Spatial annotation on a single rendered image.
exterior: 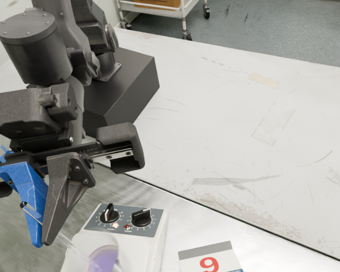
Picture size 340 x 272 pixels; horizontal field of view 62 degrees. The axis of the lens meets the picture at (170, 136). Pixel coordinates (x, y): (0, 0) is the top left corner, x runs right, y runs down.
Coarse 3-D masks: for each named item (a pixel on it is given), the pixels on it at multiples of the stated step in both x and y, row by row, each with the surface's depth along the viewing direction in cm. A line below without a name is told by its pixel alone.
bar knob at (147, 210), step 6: (144, 210) 46; (150, 210) 47; (132, 216) 46; (138, 216) 46; (144, 216) 46; (150, 216) 47; (132, 222) 46; (138, 222) 46; (144, 222) 46; (150, 222) 46
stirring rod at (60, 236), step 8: (24, 208) 22; (32, 208) 23; (32, 216) 23; (40, 216) 24; (40, 224) 25; (64, 240) 28; (72, 248) 30; (80, 256) 32; (88, 256) 34; (96, 264) 36
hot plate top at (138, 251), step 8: (120, 240) 41; (128, 240) 41; (136, 240) 41; (144, 240) 41; (128, 248) 40; (136, 248) 40; (144, 248) 40; (136, 256) 39; (144, 256) 39; (136, 264) 39; (144, 264) 39
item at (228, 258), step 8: (208, 256) 46; (216, 256) 46; (224, 256) 45; (232, 256) 45; (184, 264) 45; (192, 264) 45; (200, 264) 44; (208, 264) 44; (216, 264) 44; (224, 264) 43; (232, 264) 43
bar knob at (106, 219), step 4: (108, 204) 48; (112, 204) 48; (108, 208) 47; (112, 208) 48; (104, 212) 46; (108, 212) 46; (112, 212) 48; (116, 212) 48; (100, 216) 48; (104, 216) 46; (108, 216) 46; (112, 216) 47; (116, 216) 47; (100, 220) 47; (104, 220) 47; (108, 220) 46; (112, 220) 47; (116, 220) 47
